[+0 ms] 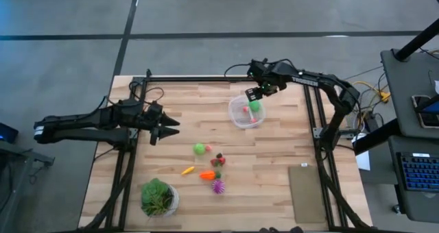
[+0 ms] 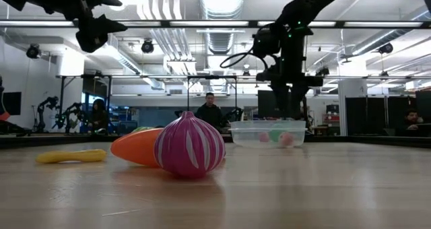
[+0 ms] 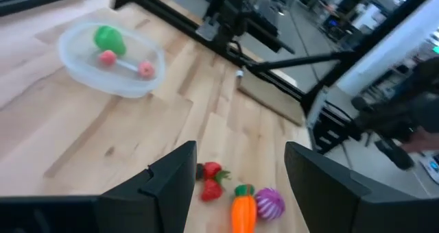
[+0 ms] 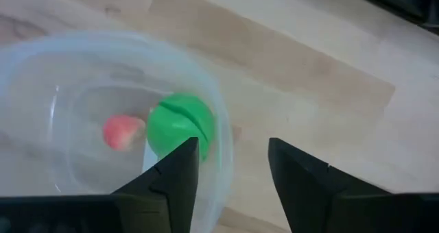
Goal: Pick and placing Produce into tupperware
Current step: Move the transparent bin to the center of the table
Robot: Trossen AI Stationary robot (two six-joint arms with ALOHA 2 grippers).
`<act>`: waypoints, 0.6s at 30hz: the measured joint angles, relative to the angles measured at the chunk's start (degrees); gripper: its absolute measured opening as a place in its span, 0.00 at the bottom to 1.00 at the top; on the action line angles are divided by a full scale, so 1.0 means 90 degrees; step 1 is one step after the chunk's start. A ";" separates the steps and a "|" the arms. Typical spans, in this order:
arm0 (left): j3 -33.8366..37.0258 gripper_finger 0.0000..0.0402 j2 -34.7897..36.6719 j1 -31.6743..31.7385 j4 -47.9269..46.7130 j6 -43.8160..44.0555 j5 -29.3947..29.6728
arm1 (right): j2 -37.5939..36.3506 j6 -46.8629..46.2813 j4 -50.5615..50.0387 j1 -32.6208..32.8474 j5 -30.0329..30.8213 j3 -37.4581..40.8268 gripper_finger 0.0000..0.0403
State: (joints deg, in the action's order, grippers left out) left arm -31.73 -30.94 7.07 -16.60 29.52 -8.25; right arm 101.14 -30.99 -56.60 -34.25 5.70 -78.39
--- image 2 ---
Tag yellow toy banana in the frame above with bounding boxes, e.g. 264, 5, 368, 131
35, 149, 108, 164

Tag orange toy carrot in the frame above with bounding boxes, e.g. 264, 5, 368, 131
110, 126, 165, 168

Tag silver ventilation duct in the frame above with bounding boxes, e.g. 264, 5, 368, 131
198, 0, 246, 55

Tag black camera cable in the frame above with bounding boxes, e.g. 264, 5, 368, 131
220, 49, 270, 70

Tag black overhead frame bar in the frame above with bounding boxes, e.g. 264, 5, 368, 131
0, 19, 431, 29

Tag black monitor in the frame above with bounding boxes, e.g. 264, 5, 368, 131
257, 90, 281, 119

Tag black ceiling spotlight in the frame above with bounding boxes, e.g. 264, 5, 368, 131
378, 42, 395, 55
141, 38, 155, 54
26, 43, 42, 60

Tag green toy cabbage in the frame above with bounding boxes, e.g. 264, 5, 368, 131
269, 123, 286, 143

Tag purple striped toy onion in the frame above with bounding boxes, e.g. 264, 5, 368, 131
154, 110, 226, 179

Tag clear plastic tupperware container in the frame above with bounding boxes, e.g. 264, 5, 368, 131
228, 120, 308, 149

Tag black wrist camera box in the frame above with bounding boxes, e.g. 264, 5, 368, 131
252, 28, 281, 59

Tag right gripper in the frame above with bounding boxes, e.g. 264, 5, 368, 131
255, 26, 324, 121

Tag person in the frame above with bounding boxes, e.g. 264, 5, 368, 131
195, 92, 224, 131
397, 108, 431, 137
88, 98, 110, 135

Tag black wall screen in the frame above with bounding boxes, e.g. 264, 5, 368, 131
2, 91, 22, 116

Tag black partition panels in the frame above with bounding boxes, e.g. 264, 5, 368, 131
345, 96, 417, 136

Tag white column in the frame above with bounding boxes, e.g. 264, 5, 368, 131
337, 60, 368, 136

